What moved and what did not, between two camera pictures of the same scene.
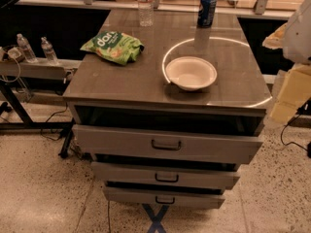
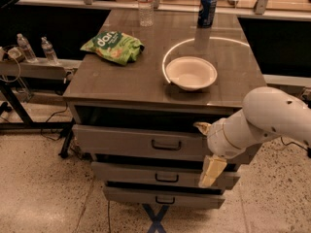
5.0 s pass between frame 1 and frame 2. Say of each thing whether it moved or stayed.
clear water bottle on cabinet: stayed
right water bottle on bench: stayed
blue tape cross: stayed
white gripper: moved
